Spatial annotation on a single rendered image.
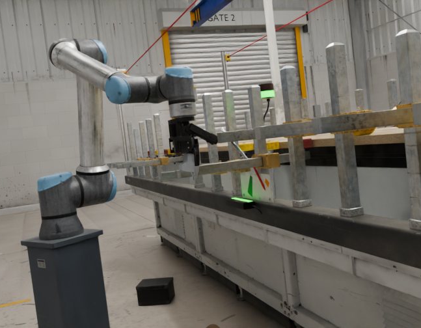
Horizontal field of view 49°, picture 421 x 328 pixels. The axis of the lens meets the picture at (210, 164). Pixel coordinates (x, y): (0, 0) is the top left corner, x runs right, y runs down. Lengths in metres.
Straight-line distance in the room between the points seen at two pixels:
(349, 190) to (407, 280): 0.26
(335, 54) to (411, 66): 0.26
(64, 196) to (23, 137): 7.32
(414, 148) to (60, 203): 1.48
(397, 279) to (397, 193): 0.32
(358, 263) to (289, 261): 0.80
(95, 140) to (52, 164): 7.27
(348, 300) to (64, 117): 8.10
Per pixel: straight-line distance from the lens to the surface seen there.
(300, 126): 1.14
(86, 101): 2.10
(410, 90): 1.06
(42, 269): 2.14
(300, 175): 1.47
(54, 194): 2.08
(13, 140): 9.38
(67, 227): 2.09
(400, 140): 1.39
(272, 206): 1.59
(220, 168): 1.58
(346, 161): 1.25
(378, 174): 1.50
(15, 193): 9.39
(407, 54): 1.07
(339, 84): 1.26
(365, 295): 1.75
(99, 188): 2.15
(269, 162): 1.62
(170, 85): 1.54
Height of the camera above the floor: 0.94
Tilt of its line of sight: 3 degrees down
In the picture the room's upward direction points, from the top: 7 degrees counter-clockwise
